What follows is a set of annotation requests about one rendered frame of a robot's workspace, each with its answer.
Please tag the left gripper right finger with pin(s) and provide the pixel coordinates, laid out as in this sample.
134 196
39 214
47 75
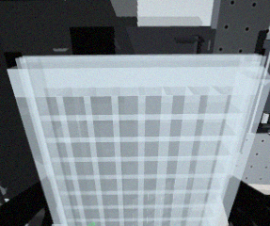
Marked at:
249 205

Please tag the dark grey plate washer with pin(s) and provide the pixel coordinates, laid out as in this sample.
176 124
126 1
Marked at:
115 27

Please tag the white multi-well plate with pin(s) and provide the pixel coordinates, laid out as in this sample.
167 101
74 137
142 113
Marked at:
174 102

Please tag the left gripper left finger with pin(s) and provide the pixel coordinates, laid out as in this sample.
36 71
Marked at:
28 206

